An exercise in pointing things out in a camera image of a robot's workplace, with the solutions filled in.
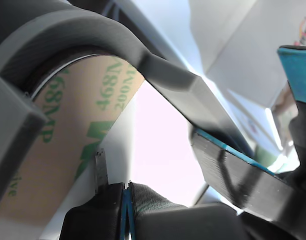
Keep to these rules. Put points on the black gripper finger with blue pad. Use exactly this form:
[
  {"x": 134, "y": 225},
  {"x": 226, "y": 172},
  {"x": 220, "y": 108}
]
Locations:
[{"x": 148, "y": 202}]

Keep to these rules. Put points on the tan protective film green print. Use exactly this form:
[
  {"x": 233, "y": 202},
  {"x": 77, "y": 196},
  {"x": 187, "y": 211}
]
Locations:
[{"x": 68, "y": 112}]

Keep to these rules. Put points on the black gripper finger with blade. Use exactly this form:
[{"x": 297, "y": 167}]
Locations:
[{"x": 93, "y": 217}]

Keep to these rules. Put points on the black helper gripper finger with blue pad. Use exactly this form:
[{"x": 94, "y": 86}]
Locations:
[
  {"x": 230, "y": 175},
  {"x": 298, "y": 75}
]

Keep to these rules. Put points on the white blue cardboard box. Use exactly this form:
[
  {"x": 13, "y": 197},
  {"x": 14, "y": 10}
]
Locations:
[{"x": 243, "y": 50}]

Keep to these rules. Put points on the grey fixture with dark legs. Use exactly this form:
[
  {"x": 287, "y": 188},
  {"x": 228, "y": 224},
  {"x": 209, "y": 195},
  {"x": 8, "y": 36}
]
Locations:
[{"x": 68, "y": 32}]

